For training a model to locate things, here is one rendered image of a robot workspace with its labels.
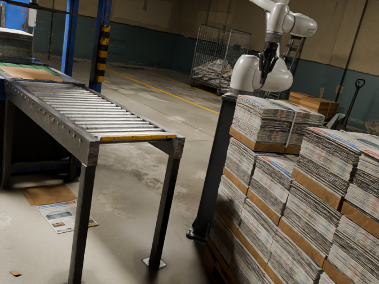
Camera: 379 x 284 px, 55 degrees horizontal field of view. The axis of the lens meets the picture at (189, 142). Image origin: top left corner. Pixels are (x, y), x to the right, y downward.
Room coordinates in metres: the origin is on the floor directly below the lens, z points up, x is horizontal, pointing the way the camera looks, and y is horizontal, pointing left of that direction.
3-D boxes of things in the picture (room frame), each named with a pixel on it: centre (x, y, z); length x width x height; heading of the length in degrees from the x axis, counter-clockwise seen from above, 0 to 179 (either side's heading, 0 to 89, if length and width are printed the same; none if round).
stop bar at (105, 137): (1.68, 0.24, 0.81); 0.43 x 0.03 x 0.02; 133
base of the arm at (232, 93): (2.35, -0.24, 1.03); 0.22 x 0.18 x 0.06; 78
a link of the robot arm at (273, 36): (2.16, -0.35, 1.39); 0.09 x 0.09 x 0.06
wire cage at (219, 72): (10.07, -0.34, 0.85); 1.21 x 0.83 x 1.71; 43
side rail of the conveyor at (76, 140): (2.00, 0.87, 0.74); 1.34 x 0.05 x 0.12; 43
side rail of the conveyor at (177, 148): (2.34, 0.50, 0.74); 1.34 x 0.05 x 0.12; 43
